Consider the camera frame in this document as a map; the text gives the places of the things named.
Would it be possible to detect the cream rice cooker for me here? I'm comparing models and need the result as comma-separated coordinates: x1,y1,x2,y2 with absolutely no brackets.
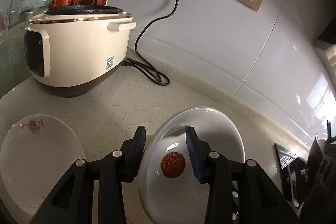
24,5,137,98

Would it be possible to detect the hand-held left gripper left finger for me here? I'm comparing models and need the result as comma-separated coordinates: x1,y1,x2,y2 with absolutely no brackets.
29,126,147,224

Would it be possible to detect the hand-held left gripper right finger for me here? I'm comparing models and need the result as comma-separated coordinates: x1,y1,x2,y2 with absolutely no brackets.
185,126,300,224

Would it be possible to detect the white bowl with red band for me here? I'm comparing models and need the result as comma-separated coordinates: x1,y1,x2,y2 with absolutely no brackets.
138,107,245,224

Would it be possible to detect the steel range hood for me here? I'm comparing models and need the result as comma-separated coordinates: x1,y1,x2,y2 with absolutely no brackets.
314,30,336,77

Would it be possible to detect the black stove pan support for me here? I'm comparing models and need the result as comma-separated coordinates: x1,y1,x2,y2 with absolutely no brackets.
306,120,336,211

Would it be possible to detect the white plate with pink flowers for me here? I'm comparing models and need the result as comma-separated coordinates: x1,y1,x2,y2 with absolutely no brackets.
0,114,85,218

